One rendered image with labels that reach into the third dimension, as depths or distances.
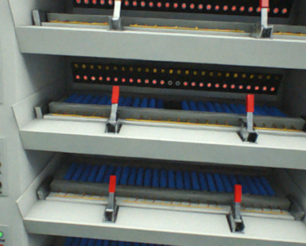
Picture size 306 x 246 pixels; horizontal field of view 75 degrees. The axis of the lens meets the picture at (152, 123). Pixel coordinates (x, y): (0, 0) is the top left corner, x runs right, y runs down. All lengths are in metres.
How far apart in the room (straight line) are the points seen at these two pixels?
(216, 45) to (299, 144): 0.25
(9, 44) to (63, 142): 0.20
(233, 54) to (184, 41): 0.09
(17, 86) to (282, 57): 0.49
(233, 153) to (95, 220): 0.31
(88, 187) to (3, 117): 0.23
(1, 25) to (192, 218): 0.53
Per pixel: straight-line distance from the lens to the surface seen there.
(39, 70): 0.52
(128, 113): 0.44
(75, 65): 0.57
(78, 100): 0.52
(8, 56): 0.47
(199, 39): 0.39
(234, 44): 0.40
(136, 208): 0.49
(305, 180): 0.57
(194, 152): 0.40
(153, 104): 0.48
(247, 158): 0.43
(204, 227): 0.48
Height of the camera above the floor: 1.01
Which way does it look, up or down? 9 degrees down
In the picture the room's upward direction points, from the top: 4 degrees clockwise
